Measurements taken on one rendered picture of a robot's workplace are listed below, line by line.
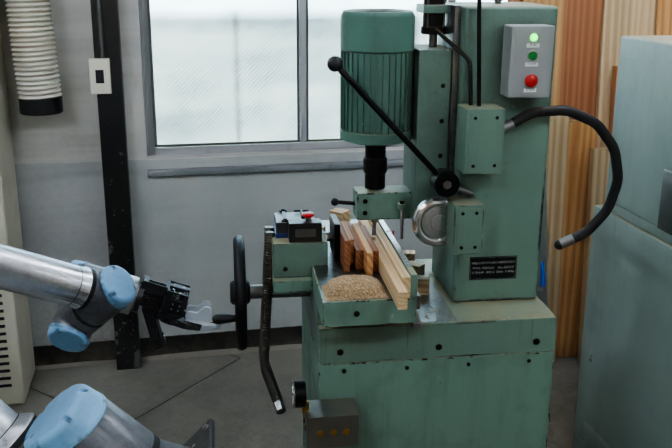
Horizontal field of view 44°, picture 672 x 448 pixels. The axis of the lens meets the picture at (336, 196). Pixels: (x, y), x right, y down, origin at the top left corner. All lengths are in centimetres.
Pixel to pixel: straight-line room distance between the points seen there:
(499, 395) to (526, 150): 60
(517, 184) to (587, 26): 163
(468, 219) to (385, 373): 41
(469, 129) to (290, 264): 54
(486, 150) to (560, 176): 154
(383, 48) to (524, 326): 74
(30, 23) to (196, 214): 97
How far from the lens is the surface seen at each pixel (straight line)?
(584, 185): 352
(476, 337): 203
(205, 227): 344
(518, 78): 193
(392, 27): 193
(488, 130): 190
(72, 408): 155
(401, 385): 204
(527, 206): 207
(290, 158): 340
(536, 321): 206
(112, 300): 179
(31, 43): 314
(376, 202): 205
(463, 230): 194
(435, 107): 199
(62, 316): 190
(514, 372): 210
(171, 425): 317
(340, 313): 184
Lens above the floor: 161
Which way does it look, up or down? 16 degrees down
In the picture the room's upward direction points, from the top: straight up
